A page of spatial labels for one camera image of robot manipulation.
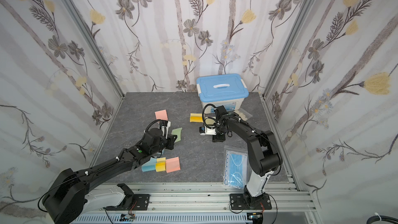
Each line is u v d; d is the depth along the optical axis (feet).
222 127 2.30
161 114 3.53
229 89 3.34
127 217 2.31
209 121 2.68
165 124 2.42
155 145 2.13
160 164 2.73
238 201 2.41
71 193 1.32
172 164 2.82
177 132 2.73
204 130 2.63
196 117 3.61
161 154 2.41
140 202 2.41
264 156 1.57
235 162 2.82
